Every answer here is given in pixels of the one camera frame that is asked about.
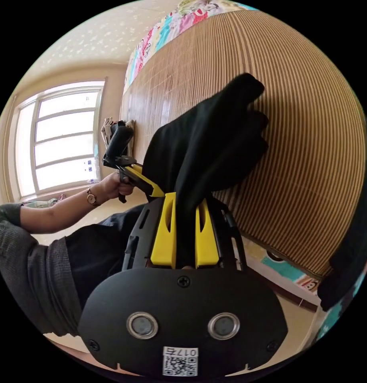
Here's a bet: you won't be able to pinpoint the person's left forearm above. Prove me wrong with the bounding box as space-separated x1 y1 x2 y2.
20 185 102 235

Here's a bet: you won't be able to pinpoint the person's body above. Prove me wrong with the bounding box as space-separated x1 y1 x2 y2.
0 203 150 339

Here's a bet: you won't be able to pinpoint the bed with woven mat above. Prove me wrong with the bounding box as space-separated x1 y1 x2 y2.
120 0 367 303

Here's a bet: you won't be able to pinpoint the person's left hand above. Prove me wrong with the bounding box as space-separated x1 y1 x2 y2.
99 172 128 202

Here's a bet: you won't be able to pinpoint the black long pants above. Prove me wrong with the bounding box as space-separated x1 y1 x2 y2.
141 73 270 268

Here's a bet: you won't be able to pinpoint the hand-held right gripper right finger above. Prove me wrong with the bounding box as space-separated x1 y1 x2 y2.
195 198 221 268

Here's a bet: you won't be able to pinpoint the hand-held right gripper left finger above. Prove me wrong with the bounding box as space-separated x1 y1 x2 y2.
150 192 178 270

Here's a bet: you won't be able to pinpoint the window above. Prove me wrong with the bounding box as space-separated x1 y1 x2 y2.
5 78 108 203

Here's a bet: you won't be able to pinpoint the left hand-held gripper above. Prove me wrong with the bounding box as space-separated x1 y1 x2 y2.
102 154 166 204

